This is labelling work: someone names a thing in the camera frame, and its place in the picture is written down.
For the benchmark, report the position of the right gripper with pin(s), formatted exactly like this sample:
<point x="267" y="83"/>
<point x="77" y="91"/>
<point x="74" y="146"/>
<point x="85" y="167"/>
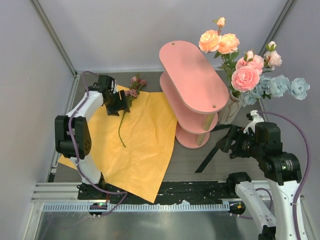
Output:
<point x="225" y="143"/>

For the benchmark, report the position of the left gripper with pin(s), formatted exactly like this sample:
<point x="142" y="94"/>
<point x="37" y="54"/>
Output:
<point x="121" y="105"/>

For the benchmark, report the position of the black ribbon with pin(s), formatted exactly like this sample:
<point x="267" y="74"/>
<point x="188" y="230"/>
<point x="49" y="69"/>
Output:
<point x="212" y="153"/>

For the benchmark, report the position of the mauve flower stem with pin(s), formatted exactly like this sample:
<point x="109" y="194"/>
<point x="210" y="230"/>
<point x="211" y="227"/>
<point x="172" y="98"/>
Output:
<point x="136" y="85"/>

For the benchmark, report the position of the orange flower bouquet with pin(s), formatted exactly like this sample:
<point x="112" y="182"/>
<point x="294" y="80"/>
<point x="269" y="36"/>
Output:
<point x="148" y="132"/>

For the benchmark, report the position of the small pink flower stem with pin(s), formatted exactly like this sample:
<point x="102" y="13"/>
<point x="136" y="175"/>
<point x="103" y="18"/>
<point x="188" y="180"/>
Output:
<point x="246" y="73"/>

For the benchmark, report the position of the blue flower stem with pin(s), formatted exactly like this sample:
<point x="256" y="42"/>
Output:
<point x="276" y="87"/>

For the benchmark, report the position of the orange rose stem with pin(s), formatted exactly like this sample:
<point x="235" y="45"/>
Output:
<point x="223" y="45"/>

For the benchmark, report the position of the pink rose stem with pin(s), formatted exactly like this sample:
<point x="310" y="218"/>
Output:
<point x="271" y="57"/>

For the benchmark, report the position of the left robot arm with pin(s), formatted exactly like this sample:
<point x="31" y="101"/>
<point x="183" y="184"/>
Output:
<point x="73" y="139"/>

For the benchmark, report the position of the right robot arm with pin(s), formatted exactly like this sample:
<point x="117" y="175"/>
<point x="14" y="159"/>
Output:
<point x="284" y="177"/>

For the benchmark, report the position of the white ribbed ceramic vase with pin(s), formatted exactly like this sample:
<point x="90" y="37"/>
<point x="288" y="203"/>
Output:
<point x="230" y="110"/>

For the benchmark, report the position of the pink three-tier shelf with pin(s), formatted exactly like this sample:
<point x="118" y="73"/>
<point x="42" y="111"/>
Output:
<point x="194" y="91"/>

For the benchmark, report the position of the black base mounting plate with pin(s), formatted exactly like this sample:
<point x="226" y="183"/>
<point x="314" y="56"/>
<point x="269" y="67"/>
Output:
<point x="171" y="192"/>

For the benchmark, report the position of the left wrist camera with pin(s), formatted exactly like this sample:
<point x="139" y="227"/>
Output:
<point x="104" y="83"/>

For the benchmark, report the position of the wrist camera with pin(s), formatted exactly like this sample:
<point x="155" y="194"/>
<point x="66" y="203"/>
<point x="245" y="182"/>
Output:
<point x="104" y="83"/>
<point x="253" y="118"/>

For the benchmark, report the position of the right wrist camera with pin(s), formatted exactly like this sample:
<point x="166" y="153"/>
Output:
<point x="253" y="118"/>

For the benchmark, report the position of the white slotted cable duct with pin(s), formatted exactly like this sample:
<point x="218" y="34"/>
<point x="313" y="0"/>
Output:
<point x="102" y="207"/>

